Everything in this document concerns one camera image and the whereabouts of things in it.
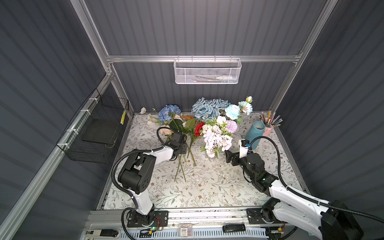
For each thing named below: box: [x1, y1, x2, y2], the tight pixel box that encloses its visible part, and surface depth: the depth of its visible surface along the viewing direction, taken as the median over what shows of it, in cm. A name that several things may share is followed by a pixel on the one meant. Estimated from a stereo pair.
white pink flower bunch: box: [200, 116, 238, 159], surface depth 70 cm
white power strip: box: [84, 229, 121, 238], surface depth 69 cm
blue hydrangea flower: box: [158, 104, 182, 125], surface depth 107 cm
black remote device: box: [222, 222, 246, 233], surface depth 73 cm
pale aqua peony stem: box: [225, 95, 253, 124], surface depth 72 cm
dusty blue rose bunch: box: [191, 97, 231, 121], surface depth 74 cm
